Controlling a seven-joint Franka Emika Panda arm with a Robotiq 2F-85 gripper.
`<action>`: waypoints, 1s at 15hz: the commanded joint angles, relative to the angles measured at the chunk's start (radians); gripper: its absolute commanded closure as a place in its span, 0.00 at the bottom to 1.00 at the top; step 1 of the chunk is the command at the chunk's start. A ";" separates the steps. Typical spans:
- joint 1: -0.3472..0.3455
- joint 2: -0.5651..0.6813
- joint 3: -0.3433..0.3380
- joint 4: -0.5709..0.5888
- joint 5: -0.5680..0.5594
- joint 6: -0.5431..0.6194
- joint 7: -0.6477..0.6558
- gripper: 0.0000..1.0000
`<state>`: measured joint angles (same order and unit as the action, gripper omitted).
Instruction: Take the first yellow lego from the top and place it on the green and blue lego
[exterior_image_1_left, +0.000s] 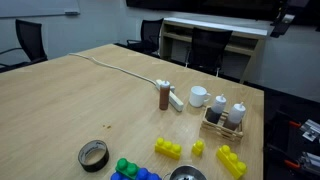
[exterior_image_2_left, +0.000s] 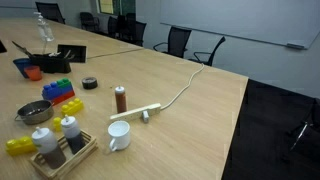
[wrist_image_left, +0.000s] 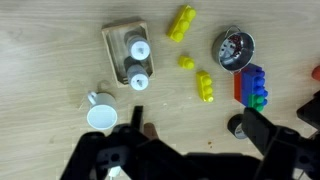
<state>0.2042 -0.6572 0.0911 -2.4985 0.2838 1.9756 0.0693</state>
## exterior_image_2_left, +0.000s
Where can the yellow three-stud lego brick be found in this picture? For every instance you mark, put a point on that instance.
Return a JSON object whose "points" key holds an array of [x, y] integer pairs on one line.
{"points": [[72, 107]]}

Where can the red lego brick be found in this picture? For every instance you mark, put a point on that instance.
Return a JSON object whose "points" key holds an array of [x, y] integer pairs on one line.
{"points": [[63, 98]]}

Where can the green lego brick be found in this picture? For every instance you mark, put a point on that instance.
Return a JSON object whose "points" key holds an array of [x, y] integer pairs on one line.
{"points": [[63, 82]]}

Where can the small yellow lego brick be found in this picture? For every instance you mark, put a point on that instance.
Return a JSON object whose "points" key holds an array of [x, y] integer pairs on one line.
{"points": [[57, 124]]}

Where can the wide yellow lego brick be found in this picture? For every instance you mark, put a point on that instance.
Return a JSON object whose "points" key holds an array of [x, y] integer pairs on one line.
{"points": [[20, 146]]}

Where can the white plug adapter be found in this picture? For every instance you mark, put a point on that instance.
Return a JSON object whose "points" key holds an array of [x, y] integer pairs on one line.
{"points": [[145, 116]]}

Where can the white power strip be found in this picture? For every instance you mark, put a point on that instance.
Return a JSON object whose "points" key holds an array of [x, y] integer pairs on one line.
{"points": [[135, 113]]}

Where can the brown sauce bottle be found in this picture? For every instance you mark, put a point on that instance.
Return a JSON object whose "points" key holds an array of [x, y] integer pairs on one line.
{"points": [[120, 100]]}

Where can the black mesh office chair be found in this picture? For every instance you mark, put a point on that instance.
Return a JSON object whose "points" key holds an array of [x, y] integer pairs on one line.
{"points": [[50, 10], [176, 40], [112, 25], [136, 31], [88, 19], [211, 55]]}

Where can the white mug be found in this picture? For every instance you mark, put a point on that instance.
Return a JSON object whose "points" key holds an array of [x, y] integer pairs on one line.
{"points": [[120, 134]]}

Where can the black tape roll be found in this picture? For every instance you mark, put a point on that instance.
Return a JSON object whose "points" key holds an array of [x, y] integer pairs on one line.
{"points": [[89, 82]]}

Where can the slim white-capped squeeze bottle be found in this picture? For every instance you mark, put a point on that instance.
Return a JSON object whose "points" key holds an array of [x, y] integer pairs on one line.
{"points": [[70, 131]]}

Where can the white whiteboard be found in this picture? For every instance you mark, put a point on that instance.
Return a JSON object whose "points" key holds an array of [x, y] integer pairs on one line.
{"points": [[240, 20]]}

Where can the black utensil bin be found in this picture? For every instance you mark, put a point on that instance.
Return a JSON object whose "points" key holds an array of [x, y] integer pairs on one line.
{"points": [[51, 64]]}

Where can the white plastic utensil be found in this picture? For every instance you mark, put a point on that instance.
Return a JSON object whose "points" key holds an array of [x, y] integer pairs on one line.
{"points": [[54, 54]]}

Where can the wooden slat crate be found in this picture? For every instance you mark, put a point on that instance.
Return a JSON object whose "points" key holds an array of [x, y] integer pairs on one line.
{"points": [[71, 159]]}

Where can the large white-capped squeeze bottle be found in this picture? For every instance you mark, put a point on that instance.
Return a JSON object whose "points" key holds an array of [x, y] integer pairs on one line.
{"points": [[46, 143]]}

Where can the orange cup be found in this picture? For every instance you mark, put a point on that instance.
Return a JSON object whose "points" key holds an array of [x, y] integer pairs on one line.
{"points": [[33, 73]]}

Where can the clear pump bottle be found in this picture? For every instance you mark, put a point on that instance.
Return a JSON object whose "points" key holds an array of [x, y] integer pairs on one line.
{"points": [[45, 30]]}

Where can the blue cup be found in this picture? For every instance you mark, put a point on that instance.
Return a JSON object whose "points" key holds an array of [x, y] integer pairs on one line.
{"points": [[20, 64]]}

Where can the grey whiteboard eraser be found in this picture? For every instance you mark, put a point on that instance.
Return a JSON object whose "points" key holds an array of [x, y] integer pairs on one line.
{"points": [[296, 45]]}

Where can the black stand with metal rod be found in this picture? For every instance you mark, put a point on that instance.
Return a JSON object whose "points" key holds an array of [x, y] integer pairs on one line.
{"points": [[301, 133]]}

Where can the black flat object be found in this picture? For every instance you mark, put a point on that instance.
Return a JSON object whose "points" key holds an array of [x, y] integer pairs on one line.
{"points": [[1, 46]]}

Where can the window with dark frame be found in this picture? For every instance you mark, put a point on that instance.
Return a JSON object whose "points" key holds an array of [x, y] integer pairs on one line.
{"points": [[115, 6]]}

